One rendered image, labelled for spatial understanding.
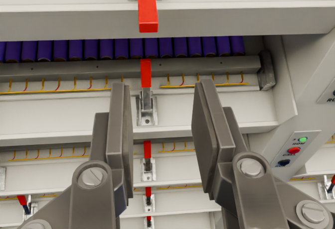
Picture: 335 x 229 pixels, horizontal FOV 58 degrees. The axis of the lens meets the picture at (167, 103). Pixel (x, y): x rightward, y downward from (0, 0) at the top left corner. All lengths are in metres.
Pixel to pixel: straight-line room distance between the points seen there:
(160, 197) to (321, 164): 0.36
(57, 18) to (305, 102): 0.30
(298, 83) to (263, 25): 0.12
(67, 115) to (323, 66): 0.31
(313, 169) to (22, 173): 0.54
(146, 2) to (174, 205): 0.60
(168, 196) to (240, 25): 0.54
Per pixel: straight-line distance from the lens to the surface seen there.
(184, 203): 0.76
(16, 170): 0.62
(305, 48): 0.38
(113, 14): 0.26
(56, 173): 0.59
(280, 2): 0.28
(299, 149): 0.51
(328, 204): 1.08
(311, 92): 0.39
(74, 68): 0.41
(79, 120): 0.41
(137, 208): 0.75
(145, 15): 0.20
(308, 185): 0.85
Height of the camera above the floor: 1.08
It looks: 54 degrees down
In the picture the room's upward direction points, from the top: 4 degrees clockwise
